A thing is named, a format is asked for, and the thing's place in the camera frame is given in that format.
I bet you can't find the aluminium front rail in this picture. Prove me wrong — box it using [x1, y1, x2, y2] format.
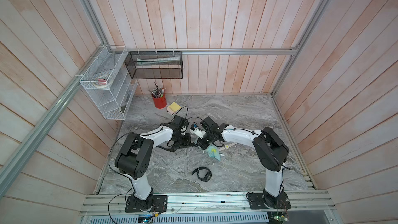
[79, 190, 336, 216]

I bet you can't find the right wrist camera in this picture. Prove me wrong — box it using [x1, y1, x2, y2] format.
[190, 123, 206, 139]

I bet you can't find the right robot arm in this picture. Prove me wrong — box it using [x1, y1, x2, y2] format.
[189, 117, 289, 198]

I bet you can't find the tape roll on shelf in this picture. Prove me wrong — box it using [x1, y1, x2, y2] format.
[93, 74, 114, 89]

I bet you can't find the teal microfiber cloth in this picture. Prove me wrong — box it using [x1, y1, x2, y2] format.
[205, 144, 221, 161]

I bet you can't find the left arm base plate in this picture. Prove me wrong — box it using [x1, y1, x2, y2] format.
[125, 195, 168, 213]

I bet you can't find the aluminium wall frame rail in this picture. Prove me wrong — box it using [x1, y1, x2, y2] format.
[0, 0, 343, 198]

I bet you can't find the white wire wall shelf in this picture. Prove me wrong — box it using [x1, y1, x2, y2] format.
[80, 46, 137, 120]

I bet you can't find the yellow sticky note pad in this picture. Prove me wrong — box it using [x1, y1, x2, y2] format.
[168, 102, 181, 113]

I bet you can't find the red pen holder cup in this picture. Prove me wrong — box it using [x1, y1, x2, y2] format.
[152, 94, 167, 109]

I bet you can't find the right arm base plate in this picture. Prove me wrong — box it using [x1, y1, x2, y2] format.
[246, 191, 291, 210]

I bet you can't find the black mesh wall basket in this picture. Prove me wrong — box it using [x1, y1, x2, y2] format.
[124, 51, 184, 79]

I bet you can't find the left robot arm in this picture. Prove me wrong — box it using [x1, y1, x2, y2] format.
[115, 116, 194, 201]

